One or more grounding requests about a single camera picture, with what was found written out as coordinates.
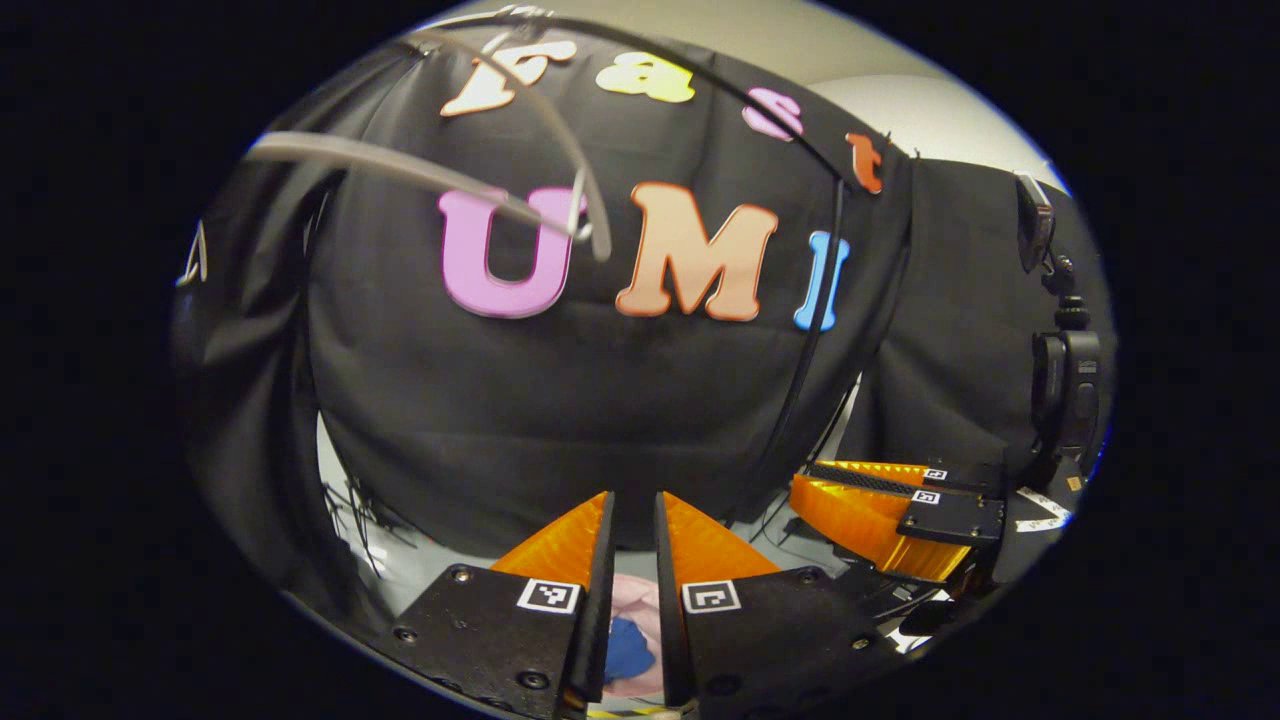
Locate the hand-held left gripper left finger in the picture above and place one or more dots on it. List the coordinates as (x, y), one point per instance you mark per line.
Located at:
(600, 600)

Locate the pink laundry hamper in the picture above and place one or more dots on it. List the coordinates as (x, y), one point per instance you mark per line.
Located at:
(640, 598)

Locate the black clothes rail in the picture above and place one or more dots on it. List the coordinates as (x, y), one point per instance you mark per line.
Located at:
(815, 330)

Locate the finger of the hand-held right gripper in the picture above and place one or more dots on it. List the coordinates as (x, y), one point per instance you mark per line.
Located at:
(960, 478)
(950, 520)

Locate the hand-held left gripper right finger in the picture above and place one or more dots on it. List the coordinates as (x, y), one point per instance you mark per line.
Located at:
(668, 600)

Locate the black camera on stand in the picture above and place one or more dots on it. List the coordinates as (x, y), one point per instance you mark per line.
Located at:
(1070, 390)

